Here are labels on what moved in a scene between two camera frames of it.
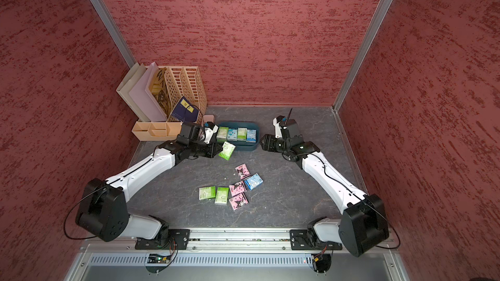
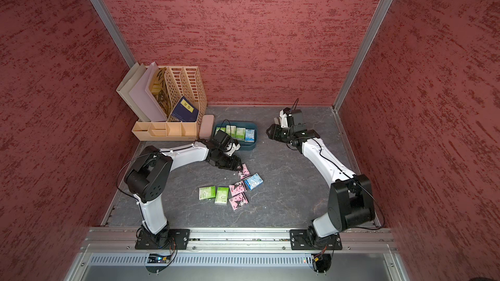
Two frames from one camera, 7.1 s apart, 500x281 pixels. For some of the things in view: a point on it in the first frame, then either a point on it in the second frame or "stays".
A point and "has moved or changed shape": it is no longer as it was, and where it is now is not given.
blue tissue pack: x=251 y=136 stays
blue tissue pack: x=254 y=181 stays
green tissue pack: x=228 y=149 has moved or changed shape
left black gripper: x=211 y=152 → x=232 y=164
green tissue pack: x=241 y=135 stays
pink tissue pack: x=243 y=171 stays
